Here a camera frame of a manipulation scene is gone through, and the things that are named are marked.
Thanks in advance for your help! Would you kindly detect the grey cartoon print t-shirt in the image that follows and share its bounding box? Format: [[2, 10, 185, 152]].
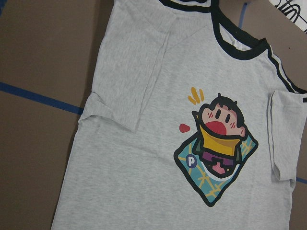
[[52, 0, 307, 230]]

